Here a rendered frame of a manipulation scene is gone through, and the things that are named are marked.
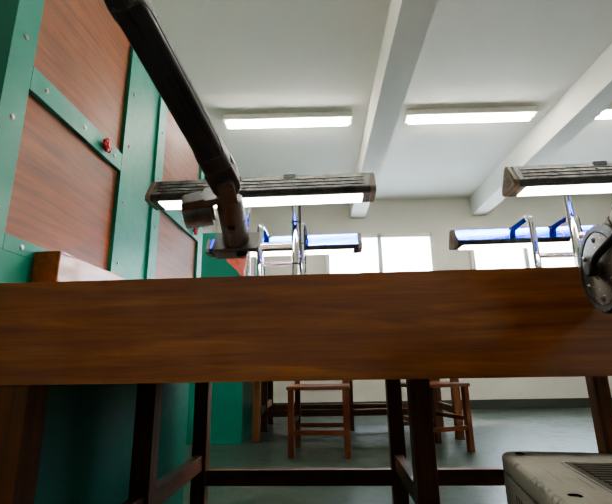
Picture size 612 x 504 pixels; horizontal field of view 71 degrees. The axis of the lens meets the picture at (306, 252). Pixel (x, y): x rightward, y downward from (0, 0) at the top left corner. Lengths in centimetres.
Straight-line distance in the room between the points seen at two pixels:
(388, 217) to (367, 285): 577
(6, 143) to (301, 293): 68
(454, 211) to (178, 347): 619
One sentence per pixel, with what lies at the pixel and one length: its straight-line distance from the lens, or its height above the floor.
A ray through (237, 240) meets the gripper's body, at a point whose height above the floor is 87.
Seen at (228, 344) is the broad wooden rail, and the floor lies 64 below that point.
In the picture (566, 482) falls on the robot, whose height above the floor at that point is 47.
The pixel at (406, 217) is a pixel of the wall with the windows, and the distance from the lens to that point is 658.
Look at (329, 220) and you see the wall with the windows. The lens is 642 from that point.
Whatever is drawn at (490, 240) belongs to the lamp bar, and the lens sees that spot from 177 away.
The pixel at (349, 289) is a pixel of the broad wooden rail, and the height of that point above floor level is 73.
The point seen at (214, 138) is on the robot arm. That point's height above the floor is 101.
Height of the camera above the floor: 61
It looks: 15 degrees up
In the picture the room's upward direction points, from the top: 1 degrees counter-clockwise
